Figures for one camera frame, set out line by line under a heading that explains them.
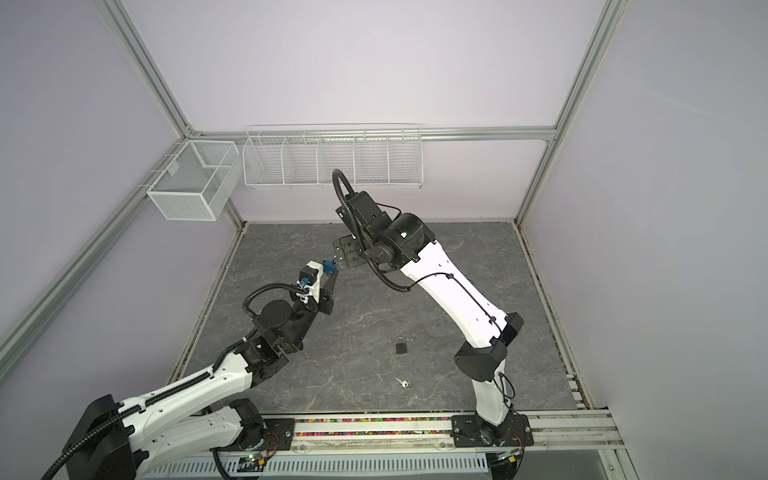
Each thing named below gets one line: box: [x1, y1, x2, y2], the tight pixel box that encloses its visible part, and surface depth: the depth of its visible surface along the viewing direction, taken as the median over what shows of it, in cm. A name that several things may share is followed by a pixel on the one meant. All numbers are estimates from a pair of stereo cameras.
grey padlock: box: [396, 336, 408, 354], surface depth 90 cm
